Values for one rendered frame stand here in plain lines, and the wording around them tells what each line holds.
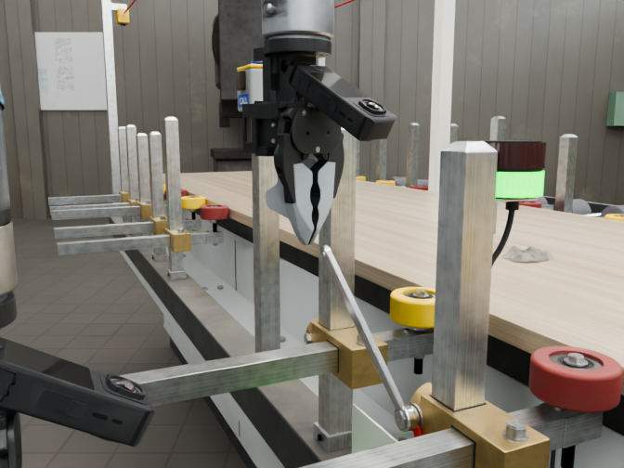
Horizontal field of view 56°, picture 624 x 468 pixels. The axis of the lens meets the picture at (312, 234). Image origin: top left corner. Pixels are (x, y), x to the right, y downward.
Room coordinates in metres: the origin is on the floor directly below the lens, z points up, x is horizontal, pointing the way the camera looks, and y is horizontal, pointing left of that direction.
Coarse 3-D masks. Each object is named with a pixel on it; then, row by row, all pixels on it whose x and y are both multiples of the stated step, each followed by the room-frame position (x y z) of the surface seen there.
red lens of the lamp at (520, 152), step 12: (492, 144) 0.52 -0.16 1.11; (504, 144) 0.51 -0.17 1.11; (516, 144) 0.51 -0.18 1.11; (528, 144) 0.51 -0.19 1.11; (540, 144) 0.52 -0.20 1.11; (504, 156) 0.51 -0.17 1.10; (516, 156) 0.51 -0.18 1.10; (528, 156) 0.51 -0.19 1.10; (540, 156) 0.52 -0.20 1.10; (504, 168) 0.51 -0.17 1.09; (516, 168) 0.51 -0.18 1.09; (528, 168) 0.51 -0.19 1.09
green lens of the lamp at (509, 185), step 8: (504, 176) 0.51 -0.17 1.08; (512, 176) 0.51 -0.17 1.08; (520, 176) 0.51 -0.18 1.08; (528, 176) 0.51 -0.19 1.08; (536, 176) 0.52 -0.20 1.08; (496, 184) 0.52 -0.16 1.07; (504, 184) 0.51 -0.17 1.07; (512, 184) 0.51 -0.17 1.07; (520, 184) 0.51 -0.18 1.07; (528, 184) 0.51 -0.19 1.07; (536, 184) 0.52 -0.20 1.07; (496, 192) 0.52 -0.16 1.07; (504, 192) 0.51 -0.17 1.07; (512, 192) 0.51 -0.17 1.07; (520, 192) 0.51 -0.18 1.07; (528, 192) 0.51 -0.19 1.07; (536, 192) 0.52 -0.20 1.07
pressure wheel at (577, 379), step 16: (544, 352) 0.55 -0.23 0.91; (560, 352) 0.55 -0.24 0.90; (576, 352) 0.55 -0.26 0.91; (592, 352) 0.55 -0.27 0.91; (544, 368) 0.51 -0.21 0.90; (560, 368) 0.51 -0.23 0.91; (576, 368) 0.52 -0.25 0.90; (592, 368) 0.51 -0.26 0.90; (608, 368) 0.51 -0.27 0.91; (528, 384) 0.54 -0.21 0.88; (544, 384) 0.51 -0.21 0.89; (560, 384) 0.50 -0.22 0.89; (576, 384) 0.49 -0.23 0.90; (592, 384) 0.49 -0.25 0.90; (608, 384) 0.49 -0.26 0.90; (544, 400) 0.51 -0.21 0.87; (560, 400) 0.50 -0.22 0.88; (576, 400) 0.49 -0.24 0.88; (592, 400) 0.49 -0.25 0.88; (608, 400) 0.49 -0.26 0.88
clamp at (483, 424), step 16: (416, 400) 0.54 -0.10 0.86; (432, 400) 0.52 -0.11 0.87; (432, 416) 0.51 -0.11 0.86; (448, 416) 0.49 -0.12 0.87; (464, 416) 0.49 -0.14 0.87; (480, 416) 0.49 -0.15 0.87; (496, 416) 0.49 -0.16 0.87; (512, 416) 0.49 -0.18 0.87; (432, 432) 0.51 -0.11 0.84; (464, 432) 0.47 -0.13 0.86; (480, 432) 0.46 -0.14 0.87; (496, 432) 0.46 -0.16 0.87; (528, 432) 0.46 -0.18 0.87; (480, 448) 0.45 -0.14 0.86; (496, 448) 0.44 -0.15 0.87; (512, 448) 0.43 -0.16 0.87; (528, 448) 0.44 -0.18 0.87; (544, 448) 0.45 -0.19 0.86; (480, 464) 0.45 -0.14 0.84; (496, 464) 0.44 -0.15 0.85; (512, 464) 0.43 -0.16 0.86; (528, 464) 0.44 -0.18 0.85; (544, 464) 0.45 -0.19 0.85
